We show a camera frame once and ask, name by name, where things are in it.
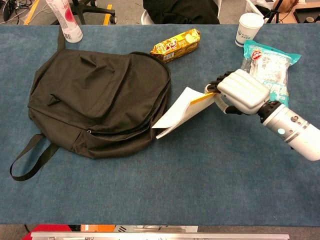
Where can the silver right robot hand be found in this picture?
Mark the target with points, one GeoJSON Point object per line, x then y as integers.
{"type": "Point", "coordinates": [242, 92]}

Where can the yellow and white book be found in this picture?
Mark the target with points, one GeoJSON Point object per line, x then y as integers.
{"type": "Point", "coordinates": [180, 110]}

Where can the black fabric backpack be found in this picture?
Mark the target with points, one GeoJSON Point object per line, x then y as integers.
{"type": "Point", "coordinates": [100, 100]}

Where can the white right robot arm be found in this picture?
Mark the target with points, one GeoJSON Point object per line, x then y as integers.
{"type": "Point", "coordinates": [295, 130]}

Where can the teal plastic snack bag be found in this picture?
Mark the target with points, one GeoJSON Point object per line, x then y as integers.
{"type": "Point", "coordinates": [270, 62]}

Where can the white paper cup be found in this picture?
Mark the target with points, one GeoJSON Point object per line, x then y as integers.
{"type": "Point", "coordinates": [248, 30]}

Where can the gold foil biscuit packet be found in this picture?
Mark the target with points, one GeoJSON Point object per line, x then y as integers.
{"type": "Point", "coordinates": [175, 45]}

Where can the black garment on chair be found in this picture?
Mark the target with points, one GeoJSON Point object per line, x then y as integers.
{"type": "Point", "coordinates": [180, 11]}

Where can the blue felt table cover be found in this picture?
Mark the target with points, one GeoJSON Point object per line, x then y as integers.
{"type": "Point", "coordinates": [175, 187]}

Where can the black office chair base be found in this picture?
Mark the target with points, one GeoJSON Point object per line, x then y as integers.
{"type": "Point", "coordinates": [97, 10]}

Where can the white bottle with red print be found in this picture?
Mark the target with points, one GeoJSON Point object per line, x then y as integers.
{"type": "Point", "coordinates": [67, 22]}

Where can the orange panel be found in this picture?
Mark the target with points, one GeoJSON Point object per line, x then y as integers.
{"type": "Point", "coordinates": [97, 228]}

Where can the red panel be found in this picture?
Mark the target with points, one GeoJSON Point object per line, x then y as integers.
{"type": "Point", "coordinates": [50, 228]}

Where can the black camera tripod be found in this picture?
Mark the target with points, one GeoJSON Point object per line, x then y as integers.
{"type": "Point", "coordinates": [273, 11]}

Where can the aluminium profile rail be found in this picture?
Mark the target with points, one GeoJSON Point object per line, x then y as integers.
{"type": "Point", "coordinates": [160, 236]}

